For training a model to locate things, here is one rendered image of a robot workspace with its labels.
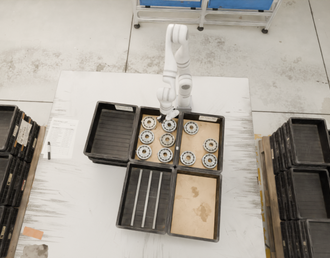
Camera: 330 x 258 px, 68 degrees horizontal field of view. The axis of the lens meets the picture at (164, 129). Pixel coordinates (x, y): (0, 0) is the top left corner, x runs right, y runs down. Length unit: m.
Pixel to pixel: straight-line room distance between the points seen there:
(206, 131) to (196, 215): 0.57
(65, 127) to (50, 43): 1.74
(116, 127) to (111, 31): 1.91
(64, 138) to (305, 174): 1.99
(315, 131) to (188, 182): 1.29
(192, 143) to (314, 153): 1.11
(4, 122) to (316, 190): 2.72
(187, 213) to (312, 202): 1.16
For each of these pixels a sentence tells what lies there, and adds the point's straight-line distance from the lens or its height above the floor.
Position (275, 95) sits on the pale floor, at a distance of 3.12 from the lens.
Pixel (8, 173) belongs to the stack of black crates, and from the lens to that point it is 2.44.
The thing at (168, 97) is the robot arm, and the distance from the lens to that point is 1.29.
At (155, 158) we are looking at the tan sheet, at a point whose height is 0.83.
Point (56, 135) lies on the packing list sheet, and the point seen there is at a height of 0.70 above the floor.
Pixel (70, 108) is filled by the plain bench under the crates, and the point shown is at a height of 0.70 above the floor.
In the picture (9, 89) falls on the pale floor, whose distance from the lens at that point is 3.39.
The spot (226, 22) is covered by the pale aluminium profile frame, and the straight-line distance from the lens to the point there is 3.43.
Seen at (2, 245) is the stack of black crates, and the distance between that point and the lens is 2.55.
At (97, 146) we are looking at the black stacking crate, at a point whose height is 0.83.
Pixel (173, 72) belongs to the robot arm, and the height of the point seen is 1.40.
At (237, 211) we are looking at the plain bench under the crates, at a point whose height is 0.70.
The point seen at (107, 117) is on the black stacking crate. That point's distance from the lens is 1.85.
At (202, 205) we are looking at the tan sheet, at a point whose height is 0.83.
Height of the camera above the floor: 2.46
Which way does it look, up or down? 67 degrees down
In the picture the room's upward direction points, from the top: 1 degrees clockwise
